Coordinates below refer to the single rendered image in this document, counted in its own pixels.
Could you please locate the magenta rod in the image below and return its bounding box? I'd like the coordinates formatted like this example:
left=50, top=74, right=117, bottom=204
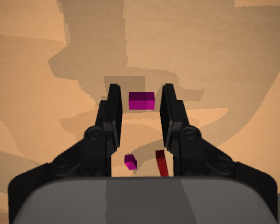
left=129, top=92, right=155, bottom=110
left=124, top=154, right=137, bottom=170

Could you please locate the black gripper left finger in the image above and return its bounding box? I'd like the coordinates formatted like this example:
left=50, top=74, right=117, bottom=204
left=8, top=84, right=123, bottom=224

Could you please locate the dark red rod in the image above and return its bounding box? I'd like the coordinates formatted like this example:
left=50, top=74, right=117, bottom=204
left=155, top=150, right=169, bottom=176

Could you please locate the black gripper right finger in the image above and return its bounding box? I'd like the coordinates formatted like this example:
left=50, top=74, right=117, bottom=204
left=160, top=84, right=278, bottom=224

